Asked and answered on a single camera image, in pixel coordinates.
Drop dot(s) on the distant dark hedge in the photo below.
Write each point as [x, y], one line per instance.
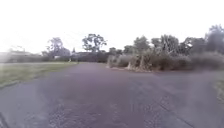
[90, 57]

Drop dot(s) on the tall broad-crowned tree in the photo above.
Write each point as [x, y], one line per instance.
[94, 42]

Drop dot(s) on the grey asphalt road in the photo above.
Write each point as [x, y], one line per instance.
[100, 96]

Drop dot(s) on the bed of dry bushes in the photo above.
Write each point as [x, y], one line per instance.
[160, 62]

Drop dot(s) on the row of trees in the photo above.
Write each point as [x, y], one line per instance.
[166, 43]

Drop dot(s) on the dark tree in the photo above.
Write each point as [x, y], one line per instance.
[56, 45]

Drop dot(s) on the grass field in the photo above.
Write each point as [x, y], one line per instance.
[23, 71]

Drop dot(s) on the grass verge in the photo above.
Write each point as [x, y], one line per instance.
[220, 87]

